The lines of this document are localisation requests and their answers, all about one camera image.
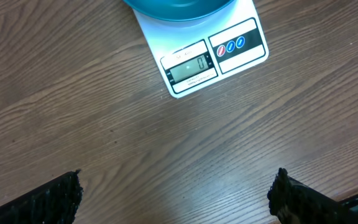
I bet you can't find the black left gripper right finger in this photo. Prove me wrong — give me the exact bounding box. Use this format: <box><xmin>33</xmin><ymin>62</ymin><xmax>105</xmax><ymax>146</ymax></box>
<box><xmin>267</xmin><ymin>168</ymin><xmax>358</xmax><ymax>224</ymax></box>

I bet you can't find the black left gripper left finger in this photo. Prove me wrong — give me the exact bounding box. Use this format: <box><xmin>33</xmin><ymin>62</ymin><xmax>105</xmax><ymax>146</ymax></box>
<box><xmin>0</xmin><ymin>170</ymin><xmax>83</xmax><ymax>224</ymax></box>

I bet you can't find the teal blue bowl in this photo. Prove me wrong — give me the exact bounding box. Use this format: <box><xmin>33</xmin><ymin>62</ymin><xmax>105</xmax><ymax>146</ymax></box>
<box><xmin>124</xmin><ymin>0</ymin><xmax>233</xmax><ymax>22</ymax></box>

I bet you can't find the white digital kitchen scale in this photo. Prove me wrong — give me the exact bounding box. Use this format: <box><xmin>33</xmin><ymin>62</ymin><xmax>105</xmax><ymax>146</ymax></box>
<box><xmin>134</xmin><ymin>0</ymin><xmax>269</xmax><ymax>98</ymax></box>

